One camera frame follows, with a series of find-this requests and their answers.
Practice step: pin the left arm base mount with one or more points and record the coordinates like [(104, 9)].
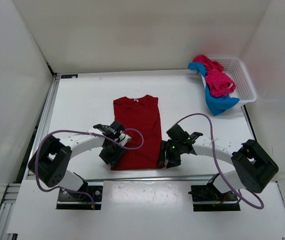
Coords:
[(76, 201)]

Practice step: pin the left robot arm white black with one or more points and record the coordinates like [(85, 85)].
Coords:
[(50, 161)]

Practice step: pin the aluminium frame rail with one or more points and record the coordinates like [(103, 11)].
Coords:
[(10, 191)]

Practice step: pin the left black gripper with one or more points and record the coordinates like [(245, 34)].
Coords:
[(112, 159)]

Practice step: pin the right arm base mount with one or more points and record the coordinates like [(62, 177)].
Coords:
[(206, 198)]

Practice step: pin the blue t-shirt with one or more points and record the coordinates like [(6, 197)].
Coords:
[(216, 105)]

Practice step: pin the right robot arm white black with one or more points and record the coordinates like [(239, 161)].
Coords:
[(253, 167)]

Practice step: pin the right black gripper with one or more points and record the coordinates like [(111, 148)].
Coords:
[(173, 161)]

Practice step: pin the white plastic basket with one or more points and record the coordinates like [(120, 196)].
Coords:
[(236, 70)]

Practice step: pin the dark red t-shirt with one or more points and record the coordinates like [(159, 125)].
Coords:
[(142, 122)]

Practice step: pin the pink t-shirt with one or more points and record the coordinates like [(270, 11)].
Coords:
[(219, 83)]

